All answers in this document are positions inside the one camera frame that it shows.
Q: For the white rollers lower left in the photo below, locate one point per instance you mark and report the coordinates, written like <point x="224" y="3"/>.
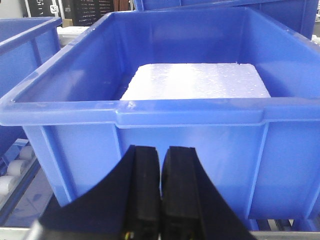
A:
<point x="15" y="169"/>

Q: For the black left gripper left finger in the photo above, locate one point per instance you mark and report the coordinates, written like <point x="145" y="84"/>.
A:
<point x="124" y="205"/>

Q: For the white foam slab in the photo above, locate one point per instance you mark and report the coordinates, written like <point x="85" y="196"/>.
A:
<point x="175" y="81"/>

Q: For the blue bin at left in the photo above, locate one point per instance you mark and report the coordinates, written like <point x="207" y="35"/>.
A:
<point x="25" y="44"/>

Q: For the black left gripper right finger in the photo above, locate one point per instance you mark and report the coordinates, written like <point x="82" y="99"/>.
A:
<point x="192" y="207"/>

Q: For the blue bin holding foam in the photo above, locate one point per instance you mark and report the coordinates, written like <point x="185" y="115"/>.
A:
<point x="262" y="154"/>

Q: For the blue bin behind top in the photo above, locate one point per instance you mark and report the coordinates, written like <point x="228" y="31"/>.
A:
<point x="299" y="15"/>

